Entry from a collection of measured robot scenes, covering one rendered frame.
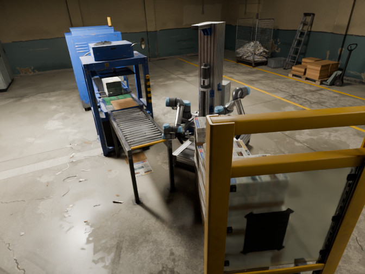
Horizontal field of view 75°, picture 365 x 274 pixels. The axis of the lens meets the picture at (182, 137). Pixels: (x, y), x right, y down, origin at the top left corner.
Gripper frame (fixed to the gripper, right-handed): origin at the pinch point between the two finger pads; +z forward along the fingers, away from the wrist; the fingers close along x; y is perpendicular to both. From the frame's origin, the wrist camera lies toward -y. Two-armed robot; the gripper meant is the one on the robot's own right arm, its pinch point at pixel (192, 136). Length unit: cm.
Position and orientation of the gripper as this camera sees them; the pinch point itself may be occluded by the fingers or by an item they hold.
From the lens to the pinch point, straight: 287.1
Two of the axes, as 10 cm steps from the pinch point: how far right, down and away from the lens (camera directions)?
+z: 10.0, -0.7, 0.6
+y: -0.4, -8.7, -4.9
